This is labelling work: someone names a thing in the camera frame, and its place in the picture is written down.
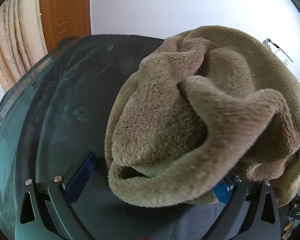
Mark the brown wooden door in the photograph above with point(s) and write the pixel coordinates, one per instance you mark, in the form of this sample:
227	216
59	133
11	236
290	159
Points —
63	19

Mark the person's right hand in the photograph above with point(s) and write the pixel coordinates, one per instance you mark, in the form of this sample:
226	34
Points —
287	230

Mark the beige pleated curtain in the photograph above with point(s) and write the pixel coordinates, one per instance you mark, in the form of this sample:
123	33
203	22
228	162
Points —
22	42

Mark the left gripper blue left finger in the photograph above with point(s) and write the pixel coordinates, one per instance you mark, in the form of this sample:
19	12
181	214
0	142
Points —
45	210

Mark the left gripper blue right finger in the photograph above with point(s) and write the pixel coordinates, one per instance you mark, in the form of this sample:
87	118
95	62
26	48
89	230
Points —
250	211

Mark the brown fleece sweater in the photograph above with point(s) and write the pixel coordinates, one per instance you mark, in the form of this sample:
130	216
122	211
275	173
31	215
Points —
208	102

